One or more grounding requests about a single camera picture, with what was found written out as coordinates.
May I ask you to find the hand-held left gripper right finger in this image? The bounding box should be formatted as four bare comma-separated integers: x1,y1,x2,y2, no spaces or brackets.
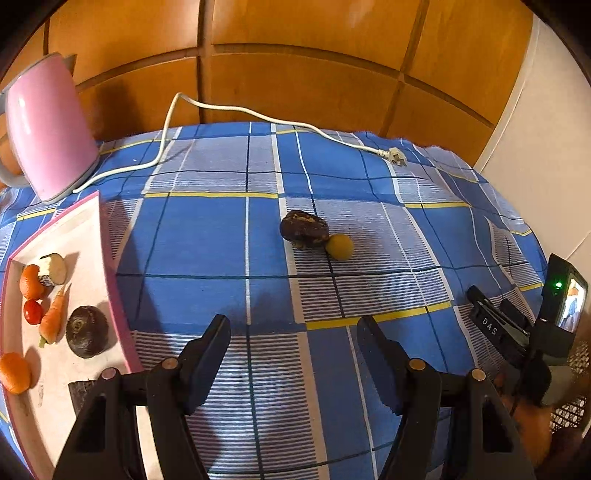
358,316,536,480

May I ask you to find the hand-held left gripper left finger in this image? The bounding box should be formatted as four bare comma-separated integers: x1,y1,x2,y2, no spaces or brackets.
52,315,232,480

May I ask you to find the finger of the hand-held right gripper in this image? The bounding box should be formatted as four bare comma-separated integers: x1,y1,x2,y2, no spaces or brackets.
466,285,532,356
501,298,539,333

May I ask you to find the small yellow green fruit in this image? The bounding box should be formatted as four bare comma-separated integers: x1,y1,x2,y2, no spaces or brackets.
325,233,355,262

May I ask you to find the dark purple beetroot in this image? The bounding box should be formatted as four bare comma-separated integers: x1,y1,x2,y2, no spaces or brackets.
65,305,110,359

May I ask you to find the dark vegetable piece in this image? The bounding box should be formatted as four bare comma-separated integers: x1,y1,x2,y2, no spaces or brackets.
68,380,100,416

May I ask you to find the dark brown wrinkled fruit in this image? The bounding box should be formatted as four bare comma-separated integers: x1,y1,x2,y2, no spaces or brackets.
280,209,330,250

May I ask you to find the orange carrot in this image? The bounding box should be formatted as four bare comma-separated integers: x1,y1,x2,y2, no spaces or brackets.
38,283,72,347

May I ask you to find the pink rimmed white tray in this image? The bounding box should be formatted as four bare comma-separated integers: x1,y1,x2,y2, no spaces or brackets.
0,191,148,480

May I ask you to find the person's right hand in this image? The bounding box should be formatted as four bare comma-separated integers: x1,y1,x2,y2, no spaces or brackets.
494,376,552,467

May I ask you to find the dark perforated panel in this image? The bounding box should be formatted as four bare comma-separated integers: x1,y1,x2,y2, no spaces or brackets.
549,339,591,480

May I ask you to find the blue plaid tablecloth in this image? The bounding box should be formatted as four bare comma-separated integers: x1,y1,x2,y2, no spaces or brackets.
0,121,550,480

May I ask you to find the pink electric kettle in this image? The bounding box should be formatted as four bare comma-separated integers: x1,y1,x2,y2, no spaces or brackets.
0,52,100,204

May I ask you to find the wooden panelled wardrobe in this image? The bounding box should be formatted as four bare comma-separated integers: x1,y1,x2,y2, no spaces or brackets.
0,0,539,169

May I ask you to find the white power cable with plug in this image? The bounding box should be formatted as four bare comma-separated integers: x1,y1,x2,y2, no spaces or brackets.
73,92,408,168

